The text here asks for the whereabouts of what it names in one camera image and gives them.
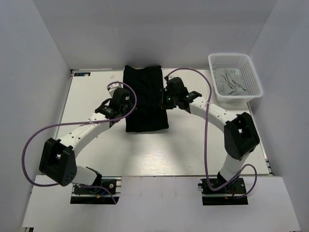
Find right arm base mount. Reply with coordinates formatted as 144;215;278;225
197;178;248;206

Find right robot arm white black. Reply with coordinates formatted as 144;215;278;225
161;88;260;191

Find blue label sticker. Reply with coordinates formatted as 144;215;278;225
73;72;91;77

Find grey t shirt in basket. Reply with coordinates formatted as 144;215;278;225
213;69;248;96

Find black t shirt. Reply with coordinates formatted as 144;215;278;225
123;65;169;133

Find white plastic basket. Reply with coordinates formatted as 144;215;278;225
208;53;264;103

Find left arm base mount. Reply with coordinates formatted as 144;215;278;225
70;177;122;205

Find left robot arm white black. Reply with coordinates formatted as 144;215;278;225
39;97;134;187

